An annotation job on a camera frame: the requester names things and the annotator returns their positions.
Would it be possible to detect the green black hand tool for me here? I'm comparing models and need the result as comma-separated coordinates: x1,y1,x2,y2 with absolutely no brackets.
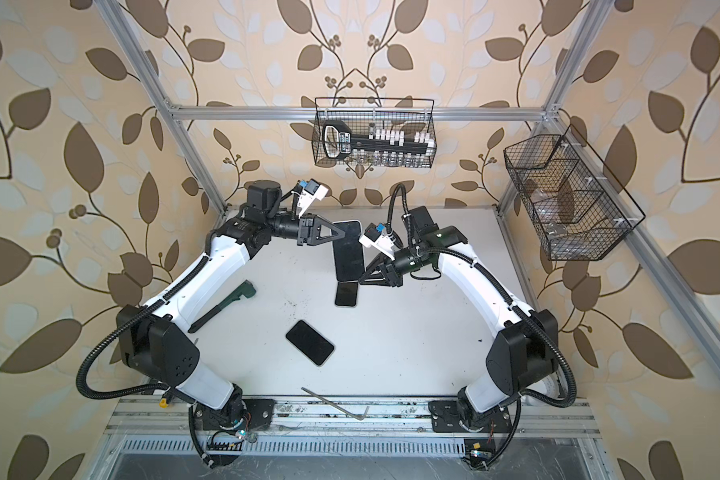
188,280,257,334

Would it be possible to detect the metal hex key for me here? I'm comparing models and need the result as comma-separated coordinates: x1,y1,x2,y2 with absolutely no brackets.
301,387,370,421

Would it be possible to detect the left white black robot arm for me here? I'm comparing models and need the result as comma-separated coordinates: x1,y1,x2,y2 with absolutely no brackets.
76,179,345,430

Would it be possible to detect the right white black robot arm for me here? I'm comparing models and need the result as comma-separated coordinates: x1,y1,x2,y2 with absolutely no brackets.
359,184,578,432

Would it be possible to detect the black socket holder tool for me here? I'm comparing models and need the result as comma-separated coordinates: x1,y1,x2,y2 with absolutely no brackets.
318,120,437,160

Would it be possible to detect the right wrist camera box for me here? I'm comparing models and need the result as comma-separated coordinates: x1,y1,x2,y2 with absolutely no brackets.
359,223,403,259

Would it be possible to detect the black phone tilted front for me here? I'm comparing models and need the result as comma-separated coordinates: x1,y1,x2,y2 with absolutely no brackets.
285,320,335,367

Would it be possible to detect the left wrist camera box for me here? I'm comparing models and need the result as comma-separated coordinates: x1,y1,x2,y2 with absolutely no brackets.
295,179,328,217

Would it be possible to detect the black wire basket right wall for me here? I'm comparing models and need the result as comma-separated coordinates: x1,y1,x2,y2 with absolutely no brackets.
503,125,646,261

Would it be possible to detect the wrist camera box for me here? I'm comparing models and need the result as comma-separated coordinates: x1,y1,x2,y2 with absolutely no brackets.
295,179,328,217
359,223,403,259

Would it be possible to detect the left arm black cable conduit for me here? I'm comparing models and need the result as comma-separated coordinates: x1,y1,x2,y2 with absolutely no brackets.
75,254,211,402

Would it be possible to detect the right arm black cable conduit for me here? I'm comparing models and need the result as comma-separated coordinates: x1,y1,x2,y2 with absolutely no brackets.
387,182,578,409

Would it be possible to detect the black phone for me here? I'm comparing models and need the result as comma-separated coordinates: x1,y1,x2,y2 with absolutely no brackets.
334,281,359,308
332,220,365,282
285,320,335,367

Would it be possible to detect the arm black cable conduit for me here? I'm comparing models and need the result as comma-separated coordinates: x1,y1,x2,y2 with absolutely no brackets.
387,182,578,409
75,254,211,402

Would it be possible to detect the black wire basket wall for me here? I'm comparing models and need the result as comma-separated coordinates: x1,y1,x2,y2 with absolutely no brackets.
311,95,438,169
503,125,646,261

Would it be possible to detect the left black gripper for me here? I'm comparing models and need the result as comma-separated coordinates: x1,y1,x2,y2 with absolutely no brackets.
262,210,344,249

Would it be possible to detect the black wire basket back wall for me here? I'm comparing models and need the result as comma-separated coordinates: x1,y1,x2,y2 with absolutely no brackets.
311,95,438,169

